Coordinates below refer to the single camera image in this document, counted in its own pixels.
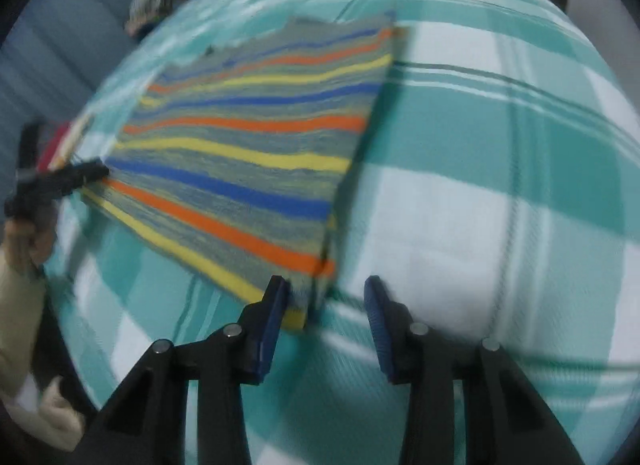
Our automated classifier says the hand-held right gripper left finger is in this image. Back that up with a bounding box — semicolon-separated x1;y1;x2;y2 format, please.
70;275;292;465

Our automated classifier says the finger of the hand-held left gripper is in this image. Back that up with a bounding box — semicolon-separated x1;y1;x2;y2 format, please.
46;158;110;197

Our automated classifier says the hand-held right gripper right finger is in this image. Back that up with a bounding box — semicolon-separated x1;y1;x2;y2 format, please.
364;275;584;465

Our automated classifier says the striped multicolour small garment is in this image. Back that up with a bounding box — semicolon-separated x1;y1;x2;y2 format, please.
80;15;407;333

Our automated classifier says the person's left forearm cream sleeve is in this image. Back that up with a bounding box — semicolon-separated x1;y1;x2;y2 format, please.
0;250;49;398

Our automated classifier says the person's left hand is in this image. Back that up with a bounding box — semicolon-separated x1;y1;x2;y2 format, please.
4;215;57;272

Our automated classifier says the teal white checked bed sheet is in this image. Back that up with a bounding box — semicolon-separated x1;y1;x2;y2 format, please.
47;0;640;465

